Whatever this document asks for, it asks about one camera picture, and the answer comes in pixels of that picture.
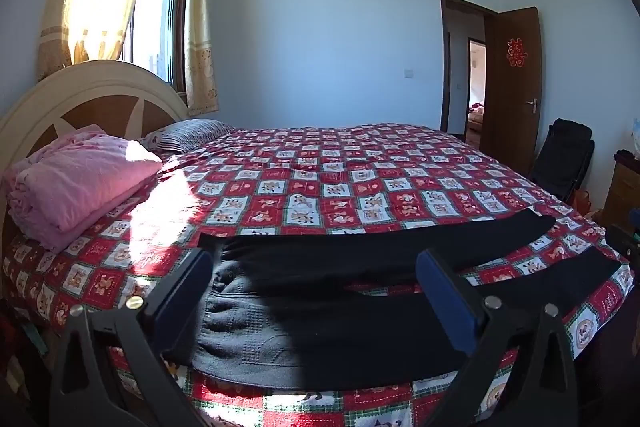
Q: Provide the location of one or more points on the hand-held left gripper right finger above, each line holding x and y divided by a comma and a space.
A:
445, 302

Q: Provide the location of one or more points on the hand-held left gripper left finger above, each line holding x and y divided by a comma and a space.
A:
186, 292

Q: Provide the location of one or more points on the black pants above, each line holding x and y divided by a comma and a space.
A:
325, 307

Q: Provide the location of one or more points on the folded pink blanket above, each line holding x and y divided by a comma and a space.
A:
75, 187

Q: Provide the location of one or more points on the red checked printed quilt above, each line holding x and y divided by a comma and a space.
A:
350, 177

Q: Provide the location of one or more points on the striped pillow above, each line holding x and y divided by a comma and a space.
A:
192, 134

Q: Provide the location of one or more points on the black folding chair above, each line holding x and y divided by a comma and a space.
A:
560, 157

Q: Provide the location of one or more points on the brown wooden door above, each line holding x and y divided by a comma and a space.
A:
510, 117

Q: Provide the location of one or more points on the wooden cabinet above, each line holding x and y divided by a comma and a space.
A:
622, 192

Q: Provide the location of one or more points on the cream wooden headboard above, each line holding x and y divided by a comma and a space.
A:
100, 79

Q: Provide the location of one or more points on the red paper door decoration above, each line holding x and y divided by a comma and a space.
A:
515, 52

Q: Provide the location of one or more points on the narrow yellow curtain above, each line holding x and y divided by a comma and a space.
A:
197, 32

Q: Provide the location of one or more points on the window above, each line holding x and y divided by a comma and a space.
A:
155, 17

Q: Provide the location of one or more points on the brown door frame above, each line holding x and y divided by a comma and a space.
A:
443, 57

